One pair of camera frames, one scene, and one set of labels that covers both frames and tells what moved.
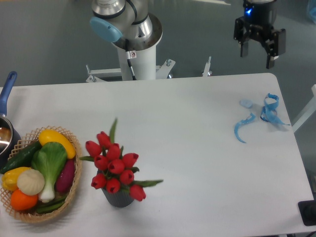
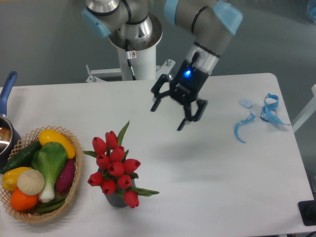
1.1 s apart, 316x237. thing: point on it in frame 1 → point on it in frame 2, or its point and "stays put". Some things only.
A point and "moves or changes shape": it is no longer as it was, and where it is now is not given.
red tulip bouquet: [115, 168] moves or changes shape
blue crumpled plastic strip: [269, 112] stays put
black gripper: [259, 19] → [185, 88]
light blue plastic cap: [247, 103] stays put
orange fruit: [22, 202] stays put
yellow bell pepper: [9, 177] stays put
